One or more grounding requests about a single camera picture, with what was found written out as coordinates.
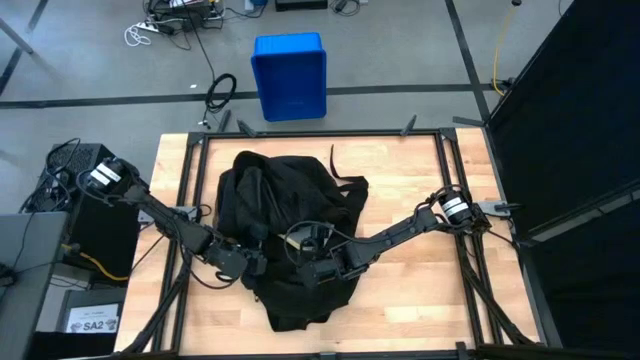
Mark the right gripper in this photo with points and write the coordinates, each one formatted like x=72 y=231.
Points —
x=330 y=267

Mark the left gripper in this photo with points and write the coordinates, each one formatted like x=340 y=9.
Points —
x=235 y=262

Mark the black backpack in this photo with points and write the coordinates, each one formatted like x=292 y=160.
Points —
x=265 y=200

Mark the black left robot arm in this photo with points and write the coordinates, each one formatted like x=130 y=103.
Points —
x=170 y=225

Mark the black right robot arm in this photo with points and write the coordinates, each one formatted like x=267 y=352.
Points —
x=400 y=230

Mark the black computer tower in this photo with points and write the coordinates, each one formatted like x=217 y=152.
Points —
x=105 y=230

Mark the black equipment case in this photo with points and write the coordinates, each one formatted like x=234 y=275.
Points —
x=90 y=295

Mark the white SA2 label sign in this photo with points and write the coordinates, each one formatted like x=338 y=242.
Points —
x=92 y=320

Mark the blue plastic bin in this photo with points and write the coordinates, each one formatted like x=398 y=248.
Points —
x=290 y=75

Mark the grey desk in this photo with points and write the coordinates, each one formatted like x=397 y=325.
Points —
x=30 y=280

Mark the black flat device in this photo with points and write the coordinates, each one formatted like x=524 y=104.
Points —
x=300 y=4

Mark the black partition panel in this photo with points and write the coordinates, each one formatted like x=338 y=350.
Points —
x=575 y=100

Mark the grey metal table leg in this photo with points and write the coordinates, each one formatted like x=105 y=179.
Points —
x=15 y=36

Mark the black metal table frame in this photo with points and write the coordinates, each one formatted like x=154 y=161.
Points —
x=400 y=133

